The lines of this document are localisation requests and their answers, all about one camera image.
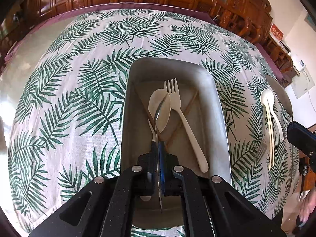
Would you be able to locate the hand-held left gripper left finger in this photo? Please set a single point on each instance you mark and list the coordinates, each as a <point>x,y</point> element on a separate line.
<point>145,163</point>

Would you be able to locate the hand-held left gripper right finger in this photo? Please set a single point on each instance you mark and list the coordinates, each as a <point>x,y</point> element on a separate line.
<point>161,158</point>

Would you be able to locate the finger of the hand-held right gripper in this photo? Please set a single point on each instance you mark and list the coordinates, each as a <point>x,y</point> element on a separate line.
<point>301,135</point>

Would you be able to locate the metal spoon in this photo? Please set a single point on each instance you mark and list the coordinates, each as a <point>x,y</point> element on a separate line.
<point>156,130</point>

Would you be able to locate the cream chopstick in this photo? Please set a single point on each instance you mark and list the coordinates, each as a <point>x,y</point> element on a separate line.
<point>269,140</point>
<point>271,133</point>

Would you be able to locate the cream fork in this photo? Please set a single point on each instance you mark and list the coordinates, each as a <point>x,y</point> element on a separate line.
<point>190,133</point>

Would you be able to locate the cream spoon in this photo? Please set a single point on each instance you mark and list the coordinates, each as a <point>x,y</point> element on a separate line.
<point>267,98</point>
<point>166,118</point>

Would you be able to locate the metal fork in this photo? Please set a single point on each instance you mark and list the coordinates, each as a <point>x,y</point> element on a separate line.
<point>261,150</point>

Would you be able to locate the grey metal container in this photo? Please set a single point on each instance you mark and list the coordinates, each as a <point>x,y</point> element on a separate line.
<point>212,128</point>

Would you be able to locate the person's right hand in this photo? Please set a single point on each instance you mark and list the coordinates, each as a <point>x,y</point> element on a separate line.
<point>307,207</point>

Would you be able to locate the grey metal dish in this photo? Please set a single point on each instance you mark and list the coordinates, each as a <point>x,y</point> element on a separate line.
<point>281,93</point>

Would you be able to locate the white tabletop device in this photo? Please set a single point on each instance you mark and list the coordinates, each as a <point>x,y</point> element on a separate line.
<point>300,66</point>

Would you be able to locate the wooden side table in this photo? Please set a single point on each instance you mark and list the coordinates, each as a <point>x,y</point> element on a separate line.
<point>281,54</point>

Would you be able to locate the leaf print tablecloth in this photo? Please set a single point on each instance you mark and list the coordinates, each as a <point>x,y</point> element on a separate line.
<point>74,103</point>

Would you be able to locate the red gift box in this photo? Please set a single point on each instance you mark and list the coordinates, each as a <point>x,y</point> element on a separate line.
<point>276,32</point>

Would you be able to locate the carved wooden armchair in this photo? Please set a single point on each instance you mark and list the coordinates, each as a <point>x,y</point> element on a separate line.
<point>242,9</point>

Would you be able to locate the white wall electric panel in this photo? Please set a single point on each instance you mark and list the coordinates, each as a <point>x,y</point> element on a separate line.
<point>303,84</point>

